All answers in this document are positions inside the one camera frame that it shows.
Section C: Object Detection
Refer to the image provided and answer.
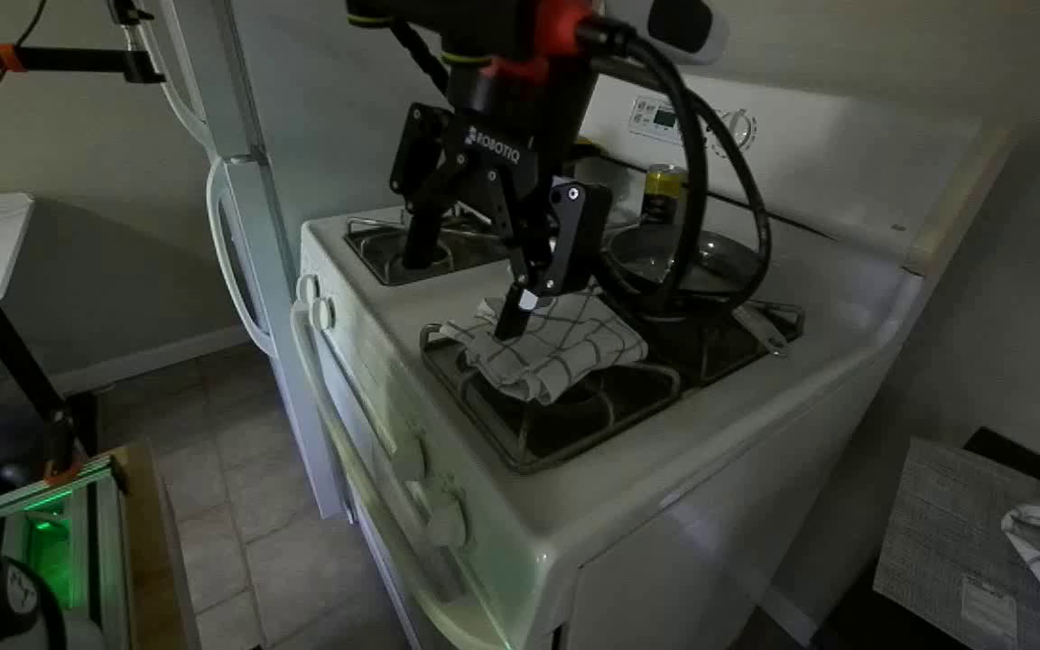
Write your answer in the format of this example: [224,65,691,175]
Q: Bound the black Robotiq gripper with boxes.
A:
[400,69,612,342]

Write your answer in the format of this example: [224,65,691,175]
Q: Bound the glass pan lid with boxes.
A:
[610,222,769,303]

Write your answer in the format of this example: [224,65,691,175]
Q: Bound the white checkered towel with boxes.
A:
[429,284,652,407]

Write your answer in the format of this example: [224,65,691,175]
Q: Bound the black stove grate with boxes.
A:
[344,205,514,288]
[417,284,807,477]

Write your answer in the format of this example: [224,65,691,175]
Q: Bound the yellow green drink can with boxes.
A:
[641,163,692,226]

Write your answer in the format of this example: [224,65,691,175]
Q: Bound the white refrigerator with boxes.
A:
[155,0,452,524]

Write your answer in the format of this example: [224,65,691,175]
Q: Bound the black frying pan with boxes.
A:
[604,222,778,326]

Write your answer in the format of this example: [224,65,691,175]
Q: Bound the white gas stove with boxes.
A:
[285,69,1018,650]

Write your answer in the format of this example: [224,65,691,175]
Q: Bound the wooden robot cart green light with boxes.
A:
[0,441,201,650]

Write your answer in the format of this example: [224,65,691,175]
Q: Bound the grey cardboard box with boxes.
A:
[870,433,1040,650]

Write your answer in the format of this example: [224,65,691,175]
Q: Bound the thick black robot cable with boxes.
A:
[682,106,778,319]
[573,18,713,314]

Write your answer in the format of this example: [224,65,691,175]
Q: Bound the black camera stand bar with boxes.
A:
[0,41,171,88]

